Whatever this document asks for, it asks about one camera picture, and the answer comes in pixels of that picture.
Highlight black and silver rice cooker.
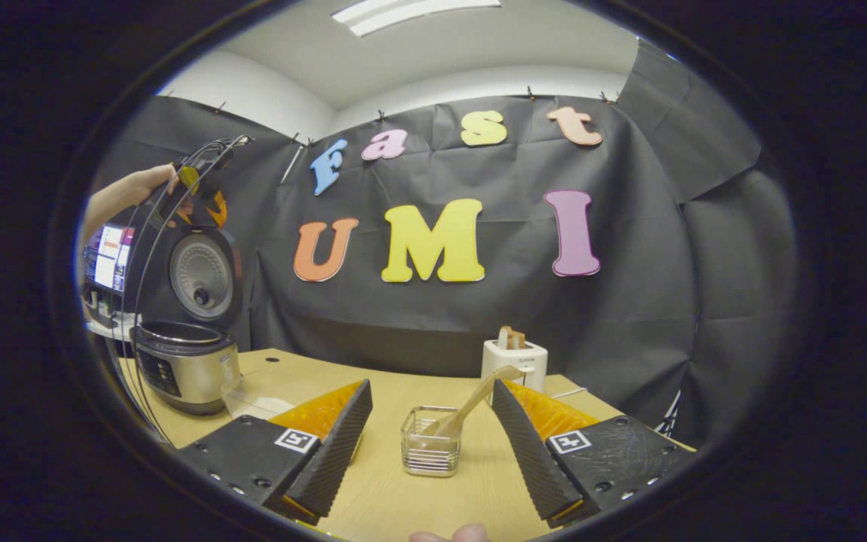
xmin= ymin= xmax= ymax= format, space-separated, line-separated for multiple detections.
xmin=129 ymin=226 xmax=245 ymax=416

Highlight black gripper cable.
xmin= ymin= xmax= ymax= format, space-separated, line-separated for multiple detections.
xmin=119 ymin=135 xmax=254 ymax=445

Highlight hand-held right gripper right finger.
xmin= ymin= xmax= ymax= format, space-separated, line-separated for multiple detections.
xmin=491 ymin=379 xmax=698 ymax=529

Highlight black backdrop cloth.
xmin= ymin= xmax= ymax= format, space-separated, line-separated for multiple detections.
xmin=91 ymin=38 xmax=799 ymax=445

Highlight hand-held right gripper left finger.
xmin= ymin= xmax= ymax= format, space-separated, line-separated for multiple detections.
xmin=176 ymin=379 xmax=374 ymax=526

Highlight white toaster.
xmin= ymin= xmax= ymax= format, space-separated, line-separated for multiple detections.
xmin=481 ymin=339 xmax=549 ymax=396

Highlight white side table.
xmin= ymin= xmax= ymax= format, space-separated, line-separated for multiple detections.
xmin=86 ymin=316 xmax=141 ymax=343

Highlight wooden spoon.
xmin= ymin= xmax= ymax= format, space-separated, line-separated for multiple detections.
xmin=420 ymin=365 xmax=526 ymax=439

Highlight clear wire chopstick holder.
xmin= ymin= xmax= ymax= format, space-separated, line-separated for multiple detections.
xmin=401 ymin=406 xmax=463 ymax=478

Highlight ceiling light panel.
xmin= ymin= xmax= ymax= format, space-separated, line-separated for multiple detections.
xmin=330 ymin=0 xmax=502 ymax=37

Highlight computer monitor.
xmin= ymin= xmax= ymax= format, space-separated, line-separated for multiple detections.
xmin=84 ymin=224 xmax=137 ymax=294

